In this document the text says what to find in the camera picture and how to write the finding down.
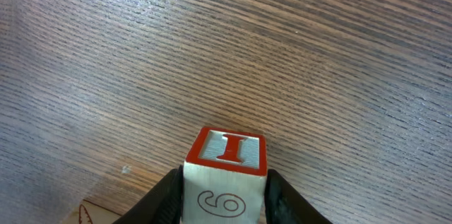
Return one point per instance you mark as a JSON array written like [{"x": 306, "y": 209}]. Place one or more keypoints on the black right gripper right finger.
[{"x": 285, "y": 205}]

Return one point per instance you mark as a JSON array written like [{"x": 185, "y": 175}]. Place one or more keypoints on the red letter I block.
[{"x": 224, "y": 176}]

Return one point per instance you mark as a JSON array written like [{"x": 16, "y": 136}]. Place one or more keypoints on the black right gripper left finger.
[{"x": 161, "y": 205}]

